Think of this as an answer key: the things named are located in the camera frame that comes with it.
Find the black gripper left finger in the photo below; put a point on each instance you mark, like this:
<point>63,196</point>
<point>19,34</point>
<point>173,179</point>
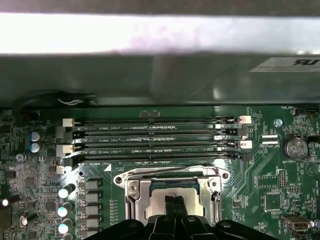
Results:
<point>162,228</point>

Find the metal socket cover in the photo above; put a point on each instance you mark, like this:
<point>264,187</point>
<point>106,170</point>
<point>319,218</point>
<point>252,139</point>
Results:
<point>141,195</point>

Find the silver green CPU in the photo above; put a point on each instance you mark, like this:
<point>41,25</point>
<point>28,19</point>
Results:
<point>157,202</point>

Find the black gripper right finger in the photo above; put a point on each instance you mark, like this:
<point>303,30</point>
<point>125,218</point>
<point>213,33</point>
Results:
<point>193,228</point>

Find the silver coin battery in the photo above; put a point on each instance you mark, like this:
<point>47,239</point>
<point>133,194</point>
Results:
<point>296,148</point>

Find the white label sticker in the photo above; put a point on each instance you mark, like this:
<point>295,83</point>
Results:
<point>287,65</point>

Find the black PC case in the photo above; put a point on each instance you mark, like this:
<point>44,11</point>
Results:
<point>100,75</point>

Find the silver internal USB port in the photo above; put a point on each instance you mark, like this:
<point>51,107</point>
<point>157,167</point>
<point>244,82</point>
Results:
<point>297,225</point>

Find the CPU socket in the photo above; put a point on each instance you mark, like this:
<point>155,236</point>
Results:
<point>124,175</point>

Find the green motherboard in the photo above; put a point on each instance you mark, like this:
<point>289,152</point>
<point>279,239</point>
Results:
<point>262,175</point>

